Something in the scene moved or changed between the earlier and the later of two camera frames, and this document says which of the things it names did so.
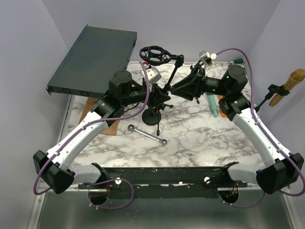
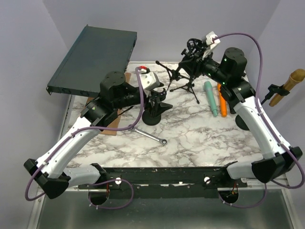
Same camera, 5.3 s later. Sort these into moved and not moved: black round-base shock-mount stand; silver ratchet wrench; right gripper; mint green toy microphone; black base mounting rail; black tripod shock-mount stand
Moved: black tripod shock-mount stand; right gripper
Not moved: black base mounting rail; black round-base shock-mount stand; silver ratchet wrench; mint green toy microphone
